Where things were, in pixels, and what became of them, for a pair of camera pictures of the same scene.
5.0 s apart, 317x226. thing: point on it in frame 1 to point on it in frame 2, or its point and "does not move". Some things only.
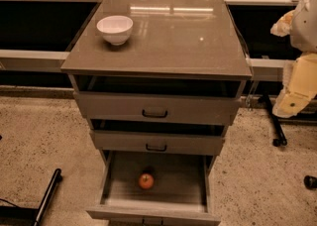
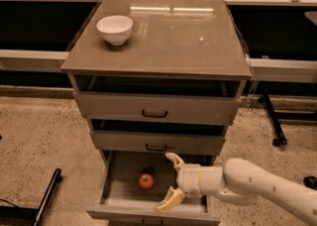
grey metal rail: [32, 60] does not move
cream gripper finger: [289, 103] to [172, 198]
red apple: [146, 181] does not move
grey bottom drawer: [157, 189] does not move
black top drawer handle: [154, 115] does not move
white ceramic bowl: [116, 29] does not move
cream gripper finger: [283, 27] to [177, 162]
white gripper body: [305, 28] to [188, 178]
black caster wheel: [310, 182] does not move
